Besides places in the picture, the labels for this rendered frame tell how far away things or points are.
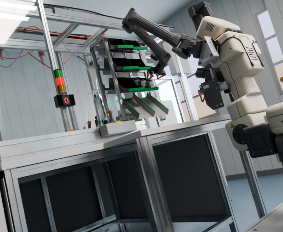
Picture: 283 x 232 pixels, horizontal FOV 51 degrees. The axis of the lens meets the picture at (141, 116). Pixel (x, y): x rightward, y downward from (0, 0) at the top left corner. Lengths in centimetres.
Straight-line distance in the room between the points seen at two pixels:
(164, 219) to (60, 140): 62
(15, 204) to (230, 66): 119
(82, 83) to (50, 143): 468
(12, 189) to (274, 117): 110
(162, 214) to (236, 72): 79
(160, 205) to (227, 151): 384
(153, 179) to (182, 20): 451
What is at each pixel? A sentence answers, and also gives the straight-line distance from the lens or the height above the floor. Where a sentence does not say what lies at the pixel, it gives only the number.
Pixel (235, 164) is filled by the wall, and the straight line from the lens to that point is 509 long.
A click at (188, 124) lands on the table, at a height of 84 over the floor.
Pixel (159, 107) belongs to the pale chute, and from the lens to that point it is 221.
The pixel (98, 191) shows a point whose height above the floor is 48.
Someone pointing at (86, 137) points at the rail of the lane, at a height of 91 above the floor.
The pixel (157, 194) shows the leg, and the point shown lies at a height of 57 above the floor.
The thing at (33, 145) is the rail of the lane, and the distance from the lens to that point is 145.
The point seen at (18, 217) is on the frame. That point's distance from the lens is 133.
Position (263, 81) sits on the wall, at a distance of 471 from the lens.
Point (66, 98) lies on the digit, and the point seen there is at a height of 121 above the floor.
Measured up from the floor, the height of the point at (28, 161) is 84.
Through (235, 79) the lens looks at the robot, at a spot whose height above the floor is 100.
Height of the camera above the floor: 74
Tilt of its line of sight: 8 degrees up
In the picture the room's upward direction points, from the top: 15 degrees counter-clockwise
